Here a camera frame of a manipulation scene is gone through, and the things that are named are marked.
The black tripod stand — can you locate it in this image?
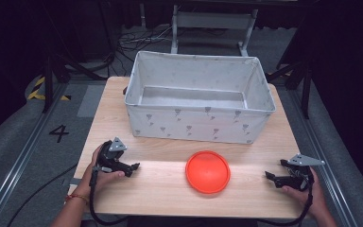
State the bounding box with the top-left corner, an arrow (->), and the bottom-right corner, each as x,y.
41,51 -> 109,114
265,58 -> 314,120

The thin black cable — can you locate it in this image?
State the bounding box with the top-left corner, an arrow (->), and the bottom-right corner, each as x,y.
5,162 -> 79,227

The white printed fabric storage box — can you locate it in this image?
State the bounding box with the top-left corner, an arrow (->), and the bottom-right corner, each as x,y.
123,50 -> 277,146

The tangle of floor cables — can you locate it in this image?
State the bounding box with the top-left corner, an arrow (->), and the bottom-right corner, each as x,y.
115,26 -> 175,65

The person's left hand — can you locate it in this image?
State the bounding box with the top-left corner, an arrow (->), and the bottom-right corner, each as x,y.
77,144 -> 126,199

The grey metal stand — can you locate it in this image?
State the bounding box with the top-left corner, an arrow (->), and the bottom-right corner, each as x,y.
170,4 -> 260,58

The red and gold bracelet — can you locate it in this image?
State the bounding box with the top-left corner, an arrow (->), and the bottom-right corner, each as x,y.
64,193 -> 90,204

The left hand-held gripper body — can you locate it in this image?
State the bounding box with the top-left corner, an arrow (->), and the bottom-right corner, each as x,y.
95,136 -> 133,174

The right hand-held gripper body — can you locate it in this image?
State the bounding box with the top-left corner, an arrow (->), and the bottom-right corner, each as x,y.
287,153 -> 326,192

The person's right hand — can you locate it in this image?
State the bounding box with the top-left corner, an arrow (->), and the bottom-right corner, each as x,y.
281,167 -> 329,219

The grey metal floor rail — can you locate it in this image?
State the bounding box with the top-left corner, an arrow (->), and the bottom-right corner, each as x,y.
0,82 -> 69,227
286,89 -> 358,227

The orange round plastic plate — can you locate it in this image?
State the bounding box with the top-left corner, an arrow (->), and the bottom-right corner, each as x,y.
184,149 -> 232,195

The thick black gripper cable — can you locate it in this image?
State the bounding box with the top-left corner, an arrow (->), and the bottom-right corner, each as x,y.
257,176 -> 316,227
88,166 -> 130,227

